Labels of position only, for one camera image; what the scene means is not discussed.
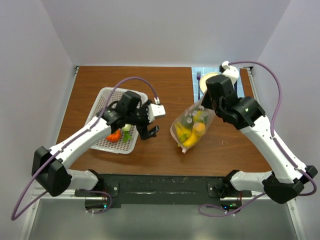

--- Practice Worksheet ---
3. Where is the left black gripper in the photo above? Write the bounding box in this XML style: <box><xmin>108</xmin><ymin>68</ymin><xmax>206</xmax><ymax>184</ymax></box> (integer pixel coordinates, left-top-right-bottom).
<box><xmin>126</xmin><ymin>100</ymin><xmax>159</xmax><ymax>140</ymax></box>

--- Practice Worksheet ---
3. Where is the white fake radish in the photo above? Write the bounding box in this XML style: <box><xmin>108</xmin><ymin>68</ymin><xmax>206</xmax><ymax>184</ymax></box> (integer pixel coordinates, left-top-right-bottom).
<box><xmin>122</xmin><ymin>124</ymin><xmax>132</xmax><ymax>143</ymax></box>

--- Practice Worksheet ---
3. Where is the orange fake fruit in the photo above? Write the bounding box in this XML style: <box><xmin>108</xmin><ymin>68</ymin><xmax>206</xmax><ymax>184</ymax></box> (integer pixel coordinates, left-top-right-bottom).
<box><xmin>105</xmin><ymin>129</ymin><xmax>121</xmax><ymax>143</ymax></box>

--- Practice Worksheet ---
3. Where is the clear zip top bag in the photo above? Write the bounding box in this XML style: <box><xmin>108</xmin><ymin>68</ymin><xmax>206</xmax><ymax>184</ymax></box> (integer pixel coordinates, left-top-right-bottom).
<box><xmin>170</xmin><ymin>96</ymin><xmax>216</xmax><ymax>154</ymax></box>

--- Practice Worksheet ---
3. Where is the white perforated plastic basket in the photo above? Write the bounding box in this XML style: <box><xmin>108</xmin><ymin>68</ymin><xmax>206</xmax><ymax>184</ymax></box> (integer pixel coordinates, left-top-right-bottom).
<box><xmin>85</xmin><ymin>87</ymin><xmax>139</xmax><ymax>154</ymax></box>

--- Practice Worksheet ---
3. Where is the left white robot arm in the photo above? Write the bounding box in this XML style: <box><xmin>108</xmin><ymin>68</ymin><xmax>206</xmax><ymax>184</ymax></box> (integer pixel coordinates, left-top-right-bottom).
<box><xmin>31</xmin><ymin>90</ymin><xmax>166</xmax><ymax>197</ymax></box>

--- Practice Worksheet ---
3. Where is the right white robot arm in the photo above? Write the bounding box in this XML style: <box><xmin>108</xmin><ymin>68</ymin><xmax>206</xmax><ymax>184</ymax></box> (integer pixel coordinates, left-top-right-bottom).
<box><xmin>202</xmin><ymin>74</ymin><xmax>318</xmax><ymax>204</ymax></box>

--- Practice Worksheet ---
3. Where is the yellow fake banana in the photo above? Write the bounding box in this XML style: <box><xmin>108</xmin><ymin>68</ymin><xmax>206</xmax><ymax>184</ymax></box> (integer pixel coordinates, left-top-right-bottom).
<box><xmin>174</xmin><ymin>122</ymin><xmax>192</xmax><ymax>143</ymax></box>

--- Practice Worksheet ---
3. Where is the yellow orange fake pear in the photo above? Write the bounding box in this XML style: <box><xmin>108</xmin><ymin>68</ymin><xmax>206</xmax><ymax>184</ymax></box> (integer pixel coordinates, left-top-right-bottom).
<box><xmin>192</xmin><ymin>122</ymin><xmax>206</xmax><ymax>137</ymax></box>

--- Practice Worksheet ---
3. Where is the green fake vegetable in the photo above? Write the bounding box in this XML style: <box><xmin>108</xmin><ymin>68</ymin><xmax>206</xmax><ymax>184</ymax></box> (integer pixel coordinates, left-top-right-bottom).
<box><xmin>180</xmin><ymin>116</ymin><xmax>194</xmax><ymax>129</ymax></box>

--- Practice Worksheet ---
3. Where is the yellow fake fruit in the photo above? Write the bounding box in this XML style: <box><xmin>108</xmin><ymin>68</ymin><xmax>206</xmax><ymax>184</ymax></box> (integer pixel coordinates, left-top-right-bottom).
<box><xmin>178</xmin><ymin>133</ymin><xmax>202</xmax><ymax>148</ymax></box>

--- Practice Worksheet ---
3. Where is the cream and blue plate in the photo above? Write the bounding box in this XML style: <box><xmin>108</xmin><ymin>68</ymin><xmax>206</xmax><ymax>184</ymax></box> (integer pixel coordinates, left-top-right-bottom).
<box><xmin>199</xmin><ymin>72</ymin><xmax>219</xmax><ymax>93</ymax></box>

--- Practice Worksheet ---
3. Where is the purple plastic fork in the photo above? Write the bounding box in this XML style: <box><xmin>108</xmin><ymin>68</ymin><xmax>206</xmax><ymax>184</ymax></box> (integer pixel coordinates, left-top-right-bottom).
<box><xmin>196</xmin><ymin>71</ymin><xmax>201</xmax><ymax>100</ymax></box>

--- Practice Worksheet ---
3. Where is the blue checkered placemat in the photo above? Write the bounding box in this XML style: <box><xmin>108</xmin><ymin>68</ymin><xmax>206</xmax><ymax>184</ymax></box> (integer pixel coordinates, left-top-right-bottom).
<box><xmin>191</xmin><ymin>67</ymin><xmax>245</xmax><ymax>103</ymax></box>

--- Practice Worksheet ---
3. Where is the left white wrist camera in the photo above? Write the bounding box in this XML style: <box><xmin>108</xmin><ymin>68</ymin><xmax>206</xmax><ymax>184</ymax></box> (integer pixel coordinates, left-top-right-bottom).
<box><xmin>147</xmin><ymin>103</ymin><xmax>166</xmax><ymax>123</ymax></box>

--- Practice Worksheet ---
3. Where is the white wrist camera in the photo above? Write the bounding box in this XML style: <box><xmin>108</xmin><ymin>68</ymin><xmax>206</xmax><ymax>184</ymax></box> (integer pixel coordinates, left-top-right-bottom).
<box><xmin>219</xmin><ymin>61</ymin><xmax>240</xmax><ymax>86</ymax></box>
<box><xmin>147</xmin><ymin>103</ymin><xmax>166</xmax><ymax>123</ymax></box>

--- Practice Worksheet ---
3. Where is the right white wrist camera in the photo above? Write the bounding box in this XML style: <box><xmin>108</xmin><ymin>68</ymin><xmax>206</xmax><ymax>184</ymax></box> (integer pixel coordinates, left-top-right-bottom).
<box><xmin>219</xmin><ymin>61</ymin><xmax>240</xmax><ymax>86</ymax></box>

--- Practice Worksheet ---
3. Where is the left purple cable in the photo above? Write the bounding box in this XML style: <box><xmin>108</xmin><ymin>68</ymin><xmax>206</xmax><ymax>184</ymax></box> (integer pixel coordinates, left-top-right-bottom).
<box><xmin>10</xmin><ymin>76</ymin><xmax>161</xmax><ymax>221</ymax></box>

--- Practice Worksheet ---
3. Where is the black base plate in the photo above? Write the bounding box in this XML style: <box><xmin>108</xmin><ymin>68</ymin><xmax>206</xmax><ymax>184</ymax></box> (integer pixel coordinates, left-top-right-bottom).
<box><xmin>75</xmin><ymin>174</ymin><xmax>252</xmax><ymax>210</ymax></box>

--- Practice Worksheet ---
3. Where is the front aluminium rail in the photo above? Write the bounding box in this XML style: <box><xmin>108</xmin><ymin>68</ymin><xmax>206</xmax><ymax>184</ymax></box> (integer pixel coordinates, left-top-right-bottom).
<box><xmin>32</xmin><ymin>181</ymin><xmax>269</xmax><ymax>202</ymax></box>

